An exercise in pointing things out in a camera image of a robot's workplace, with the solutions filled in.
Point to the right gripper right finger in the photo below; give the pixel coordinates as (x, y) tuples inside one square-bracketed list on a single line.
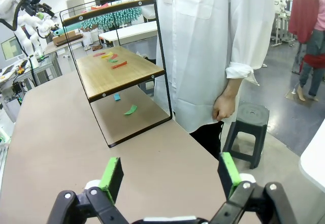
[(228, 173)]

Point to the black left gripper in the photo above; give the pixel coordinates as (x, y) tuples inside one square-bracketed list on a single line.
[(31, 1)]

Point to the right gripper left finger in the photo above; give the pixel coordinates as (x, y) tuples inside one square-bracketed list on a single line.
[(111, 183)]

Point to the teal microfiber duster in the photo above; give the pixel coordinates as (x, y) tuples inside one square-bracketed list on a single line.
[(114, 18)]

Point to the person's left forearm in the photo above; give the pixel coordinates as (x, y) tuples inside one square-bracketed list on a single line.
[(232, 89)]

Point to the two-tier wooden metal shelf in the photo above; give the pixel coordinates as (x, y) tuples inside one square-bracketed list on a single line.
[(114, 74)]

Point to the person's left hand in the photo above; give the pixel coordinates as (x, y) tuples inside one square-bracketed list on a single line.
[(227, 107)]

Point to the brown box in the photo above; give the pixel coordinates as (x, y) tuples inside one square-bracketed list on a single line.
[(66, 39)]

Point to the computer monitor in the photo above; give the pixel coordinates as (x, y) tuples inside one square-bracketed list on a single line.
[(11, 47)]

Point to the gray aluminium cart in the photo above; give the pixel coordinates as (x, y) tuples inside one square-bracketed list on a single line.
[(48, 66)]

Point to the orange paper scrap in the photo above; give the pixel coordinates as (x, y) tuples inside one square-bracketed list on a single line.
[(100, 6)]

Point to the black plastic stool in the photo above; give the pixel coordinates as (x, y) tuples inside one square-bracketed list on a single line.
[(250, 114)]

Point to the pink paper scrap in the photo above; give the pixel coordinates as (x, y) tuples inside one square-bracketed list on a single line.
[(99, 55)]

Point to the white cluttered workbench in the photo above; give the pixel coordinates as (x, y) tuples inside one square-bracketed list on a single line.
[(6, 75)]

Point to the green paper scrap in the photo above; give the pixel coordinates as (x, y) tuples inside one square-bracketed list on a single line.
[(130, 110), (113, 61)]

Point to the yellow paper scrap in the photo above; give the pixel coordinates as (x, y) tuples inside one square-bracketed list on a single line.
[(107, 55)]

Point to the black control box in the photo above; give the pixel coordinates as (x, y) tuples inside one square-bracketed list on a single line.
[(18, 87)]

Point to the blue paper scrap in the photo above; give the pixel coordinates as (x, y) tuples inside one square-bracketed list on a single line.
[(117, 97)]

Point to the white side table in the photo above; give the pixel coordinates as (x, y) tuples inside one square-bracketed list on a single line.
[(314, 158)]

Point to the long white table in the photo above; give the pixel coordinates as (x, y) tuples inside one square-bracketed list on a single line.
[(132, 31)]

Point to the gray mannequin mat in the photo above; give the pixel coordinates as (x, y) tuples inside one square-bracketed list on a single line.
[(292, 95)]

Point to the green white device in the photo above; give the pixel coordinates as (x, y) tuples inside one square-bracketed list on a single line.
[(3, 135)]

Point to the person in white shirt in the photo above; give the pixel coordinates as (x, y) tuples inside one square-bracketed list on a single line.
[(203, 43)]

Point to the person in red top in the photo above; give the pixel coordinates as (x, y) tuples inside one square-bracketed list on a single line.
[(303, 10)]

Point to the small white distant robot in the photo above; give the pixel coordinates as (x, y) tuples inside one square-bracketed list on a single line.
[(281, 0)]

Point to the gray desk frame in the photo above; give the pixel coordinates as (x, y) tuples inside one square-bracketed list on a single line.
[(279, 28)]

